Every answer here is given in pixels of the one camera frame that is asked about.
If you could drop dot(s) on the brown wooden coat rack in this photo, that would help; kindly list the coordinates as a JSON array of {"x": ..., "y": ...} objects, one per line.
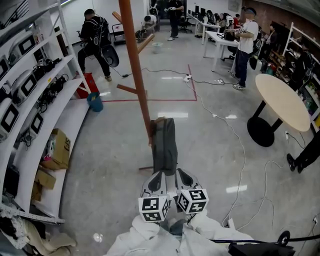
[{"x": 132, "y": 50}]

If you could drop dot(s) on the blue bucket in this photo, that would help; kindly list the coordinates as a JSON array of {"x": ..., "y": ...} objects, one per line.
[{"x": 95, "y": 102}]

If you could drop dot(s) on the round beige table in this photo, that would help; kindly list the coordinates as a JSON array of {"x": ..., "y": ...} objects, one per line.
[{"x": 282, "y": 100}]

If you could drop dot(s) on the black oval seat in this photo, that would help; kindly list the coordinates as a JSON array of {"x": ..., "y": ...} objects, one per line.
[{"x": 110, "y": 56}]

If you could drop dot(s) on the black office chair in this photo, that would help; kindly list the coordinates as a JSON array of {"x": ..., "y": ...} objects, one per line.
[{"x": 185, "y": 23}]

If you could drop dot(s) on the white metal shelving unit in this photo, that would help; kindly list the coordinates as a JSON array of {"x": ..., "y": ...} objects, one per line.
[{"x": 62, "y": 82}]

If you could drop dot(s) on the pile of cream cloths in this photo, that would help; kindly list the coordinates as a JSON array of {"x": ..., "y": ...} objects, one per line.
[{"x": 37, "y": 240}]

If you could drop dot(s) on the white open storage rack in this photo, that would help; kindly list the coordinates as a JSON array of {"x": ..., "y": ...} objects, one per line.
[{"x": 295, "y": 37}]

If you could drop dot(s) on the long white desk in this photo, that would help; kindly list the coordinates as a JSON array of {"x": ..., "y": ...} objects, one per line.
[{"x": 200, "y": 21}]

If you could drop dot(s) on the red box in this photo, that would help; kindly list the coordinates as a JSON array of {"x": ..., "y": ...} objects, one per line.
[{"x": 85, "y": 86}]

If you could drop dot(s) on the white power strip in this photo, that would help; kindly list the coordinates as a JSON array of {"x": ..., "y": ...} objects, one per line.
[{"x": 187, "y": 78}]

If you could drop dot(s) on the person's left forearm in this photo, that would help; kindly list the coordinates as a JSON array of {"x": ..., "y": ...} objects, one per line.
[{"x": 142, "y": 237}]

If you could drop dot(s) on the person's right forearm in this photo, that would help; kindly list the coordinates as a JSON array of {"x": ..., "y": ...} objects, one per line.
[{"x": 212, "y": 230}]

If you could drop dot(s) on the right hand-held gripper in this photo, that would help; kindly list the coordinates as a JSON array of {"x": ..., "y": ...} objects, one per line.
[{"x": 192, "y": 200}]

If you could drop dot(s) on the large open cardboard box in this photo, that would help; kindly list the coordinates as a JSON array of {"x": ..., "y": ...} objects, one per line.
[{"x": 58, "y": 150}]

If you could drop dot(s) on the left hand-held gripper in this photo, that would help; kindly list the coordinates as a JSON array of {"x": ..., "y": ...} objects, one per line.
[{"x": 152, "y": 206}]

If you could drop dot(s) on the small flat cardboard box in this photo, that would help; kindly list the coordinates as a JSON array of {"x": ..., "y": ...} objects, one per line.
[{"x": 45, "y": 178}]

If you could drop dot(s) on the grey bag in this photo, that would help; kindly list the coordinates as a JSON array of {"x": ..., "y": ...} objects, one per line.
[{"x": 165, "y": 145}]

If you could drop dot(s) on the pale waste bin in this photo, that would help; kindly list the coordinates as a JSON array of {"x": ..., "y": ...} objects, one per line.
[{"x": 157, "y": 47}]

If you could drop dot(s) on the black cart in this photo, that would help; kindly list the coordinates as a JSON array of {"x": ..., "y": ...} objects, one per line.
[{"x": 118, "y": 35}]

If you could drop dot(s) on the white device with black screen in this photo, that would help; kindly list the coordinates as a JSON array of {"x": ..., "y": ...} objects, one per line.
[
  {"x": 23, "y": 46},
  {"x": 3, "y": 68},
  {"x": 25, "y": 86},
  {"x": 36, "y": 123},
  {"x": 8, "y": 117}
]

